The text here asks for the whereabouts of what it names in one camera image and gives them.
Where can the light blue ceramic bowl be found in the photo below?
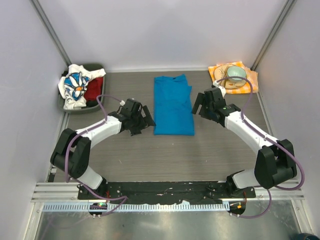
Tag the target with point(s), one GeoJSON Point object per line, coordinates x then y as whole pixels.
{"type": "Point", "coordinates": [236, 73]}

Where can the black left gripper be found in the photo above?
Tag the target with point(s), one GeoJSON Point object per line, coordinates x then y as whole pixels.
{"type": "Point", "coordinates": [135, 130]}

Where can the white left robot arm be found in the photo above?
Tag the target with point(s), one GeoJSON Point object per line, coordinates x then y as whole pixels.
{"type": "Point", "coordinates": [72, 151]}

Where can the dark blue round object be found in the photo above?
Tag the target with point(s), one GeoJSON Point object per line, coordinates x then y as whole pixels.
{"type": "Point", "coordinates": [306, 236]}

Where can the red t shirt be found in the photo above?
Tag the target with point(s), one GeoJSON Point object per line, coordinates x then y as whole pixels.
{"type": "Point", "coordinates": [94, 89]}

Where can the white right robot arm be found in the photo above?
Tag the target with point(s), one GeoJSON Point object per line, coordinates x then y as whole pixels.
{"type": "Point", "coordinates": [274, 158]}

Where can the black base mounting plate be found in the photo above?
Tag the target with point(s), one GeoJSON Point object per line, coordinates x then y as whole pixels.
{"type": "Point", "coordinates": [166, 192]}

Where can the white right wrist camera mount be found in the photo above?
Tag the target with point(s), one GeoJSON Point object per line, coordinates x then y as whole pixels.
{"type": "Point", "coordinates": [222, 89]}

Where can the dark grey plastic basket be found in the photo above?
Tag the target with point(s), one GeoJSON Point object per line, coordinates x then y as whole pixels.
{"type": "Point", "coordinates": [91, 106]}

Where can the white slotted cable duct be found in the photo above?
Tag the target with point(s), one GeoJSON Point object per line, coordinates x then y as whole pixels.
{"type": "Point", "coordinates": [95, 207]}

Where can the cream floral plate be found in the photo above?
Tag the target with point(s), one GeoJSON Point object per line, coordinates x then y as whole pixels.
{"type": "Point", "coordinates": [221, 72]}

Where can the blue t shirt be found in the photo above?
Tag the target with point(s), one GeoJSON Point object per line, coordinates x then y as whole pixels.
{"type": "Point", "coordinates": [172, 106]}

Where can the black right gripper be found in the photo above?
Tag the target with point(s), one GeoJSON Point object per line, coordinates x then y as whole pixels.
{"type": "Point", "coordinates": [200, 100]}

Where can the black t shirt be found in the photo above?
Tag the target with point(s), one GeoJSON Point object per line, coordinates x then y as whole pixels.
{"type": "Point", "coordinates": [65, 73]}

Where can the white flower print t shirt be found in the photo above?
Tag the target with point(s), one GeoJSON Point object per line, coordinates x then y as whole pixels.
{"type": "Point", "coordinates": [74, 85]}

